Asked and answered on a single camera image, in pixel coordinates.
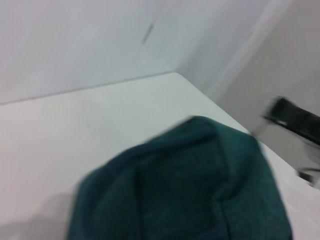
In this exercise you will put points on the dark teal insulated lunch bag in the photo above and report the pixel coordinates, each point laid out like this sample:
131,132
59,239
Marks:
180,187

